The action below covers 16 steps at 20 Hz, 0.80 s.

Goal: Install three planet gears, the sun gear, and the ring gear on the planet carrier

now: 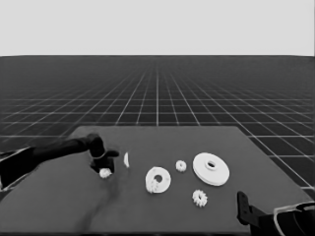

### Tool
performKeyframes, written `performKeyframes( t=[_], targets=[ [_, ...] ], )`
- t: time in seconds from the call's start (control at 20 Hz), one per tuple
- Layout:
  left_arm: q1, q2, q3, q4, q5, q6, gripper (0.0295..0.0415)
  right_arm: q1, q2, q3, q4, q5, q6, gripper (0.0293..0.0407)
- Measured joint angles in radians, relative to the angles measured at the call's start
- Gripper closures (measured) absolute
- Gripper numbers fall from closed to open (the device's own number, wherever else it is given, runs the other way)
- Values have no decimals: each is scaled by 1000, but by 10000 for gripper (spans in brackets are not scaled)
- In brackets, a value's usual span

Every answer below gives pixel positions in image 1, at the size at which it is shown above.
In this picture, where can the white round carrier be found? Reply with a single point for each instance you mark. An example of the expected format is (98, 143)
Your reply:
(166, 177)

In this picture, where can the small white gear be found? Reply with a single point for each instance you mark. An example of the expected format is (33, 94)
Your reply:
(178, 167)
(102, 174)
(196, 200)
(149, 187)

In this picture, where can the thin white T-shaped piece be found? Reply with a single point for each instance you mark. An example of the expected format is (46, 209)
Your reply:
(126, 160)

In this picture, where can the large thick white disc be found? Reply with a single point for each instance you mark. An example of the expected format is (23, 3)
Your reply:
(220, 175)

